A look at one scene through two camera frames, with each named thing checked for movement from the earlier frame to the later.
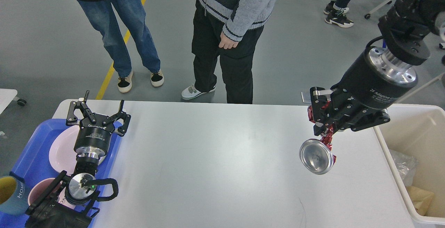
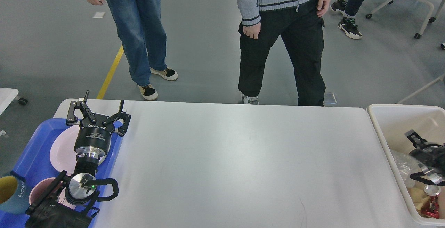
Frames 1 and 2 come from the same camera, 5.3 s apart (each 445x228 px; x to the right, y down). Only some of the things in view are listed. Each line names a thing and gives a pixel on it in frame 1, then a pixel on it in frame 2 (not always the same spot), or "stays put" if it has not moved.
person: (229, 14) to (292, 9)
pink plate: (62, 153) stays put
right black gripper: (360, 101) to (433, 155)
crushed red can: (315, 155) to (431, 208)
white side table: (6, 96) stays put
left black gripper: (92, 139) stays put
